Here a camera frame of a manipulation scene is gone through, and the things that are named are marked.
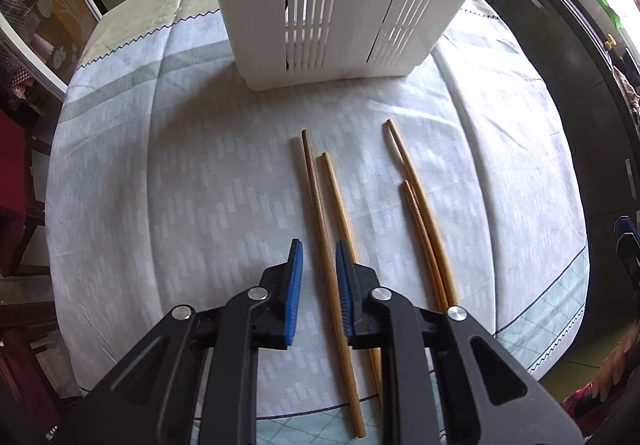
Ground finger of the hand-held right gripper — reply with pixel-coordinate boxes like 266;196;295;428
614;215;640;292

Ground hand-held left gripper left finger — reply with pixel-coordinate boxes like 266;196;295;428
52;239;304;445

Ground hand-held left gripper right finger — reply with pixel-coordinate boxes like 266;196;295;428
335;240;586;445

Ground brown wooden chopstick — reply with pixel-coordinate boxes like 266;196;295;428
321;152;385;398
383;119;460;308
301;130;367;438
402;180;448;312

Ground white slotted utensil holder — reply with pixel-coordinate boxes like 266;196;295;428
198;0;516;92

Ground person's right hand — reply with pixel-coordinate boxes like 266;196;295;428
592;332;640;403

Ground person's floral clothing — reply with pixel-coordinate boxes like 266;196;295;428
560;380;608;426

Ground brown rag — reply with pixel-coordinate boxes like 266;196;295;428
612;68;640;115

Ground pale patterned tablecloth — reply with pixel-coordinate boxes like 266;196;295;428
44;0;590;445

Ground dark base cabinets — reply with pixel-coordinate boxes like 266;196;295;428
475;0;640;226

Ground green plastic container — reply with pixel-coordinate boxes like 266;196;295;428
590;0;622;28

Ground dark wooden chair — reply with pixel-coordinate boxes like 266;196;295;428
0;275;86;445

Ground red upholstered chair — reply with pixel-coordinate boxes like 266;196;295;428
0;108;48;276

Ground checkered apron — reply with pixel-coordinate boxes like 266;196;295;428
0;62;36;112

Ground glass sliding door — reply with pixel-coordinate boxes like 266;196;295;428
0;0;103;101

